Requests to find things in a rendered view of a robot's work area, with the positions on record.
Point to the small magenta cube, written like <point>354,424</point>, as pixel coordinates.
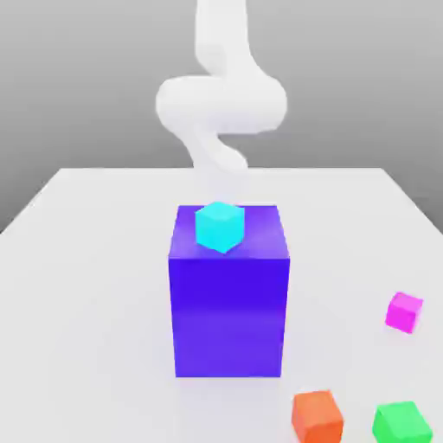
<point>403,313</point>

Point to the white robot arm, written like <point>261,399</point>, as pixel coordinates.
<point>221,104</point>

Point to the small green cube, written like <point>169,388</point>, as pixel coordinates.
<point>401,424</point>

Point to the small cyan cube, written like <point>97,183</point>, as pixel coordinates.
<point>219,226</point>

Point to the large blue box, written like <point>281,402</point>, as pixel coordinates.
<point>228,311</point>

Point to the small orange cube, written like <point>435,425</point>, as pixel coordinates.
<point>316,417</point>

